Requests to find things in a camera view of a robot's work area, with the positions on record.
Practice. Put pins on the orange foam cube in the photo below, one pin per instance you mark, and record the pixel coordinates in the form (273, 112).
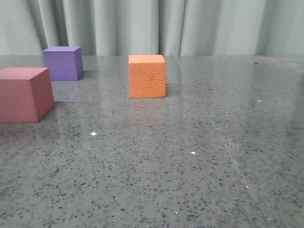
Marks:
(147, 76)

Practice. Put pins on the purple foam cube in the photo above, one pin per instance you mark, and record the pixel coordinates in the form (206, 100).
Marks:
(64, 62)

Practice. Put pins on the red foam cube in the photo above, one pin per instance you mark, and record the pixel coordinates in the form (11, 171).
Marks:
(26, 94)

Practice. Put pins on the pale green curtain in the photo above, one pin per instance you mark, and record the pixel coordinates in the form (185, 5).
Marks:
(167, 27)

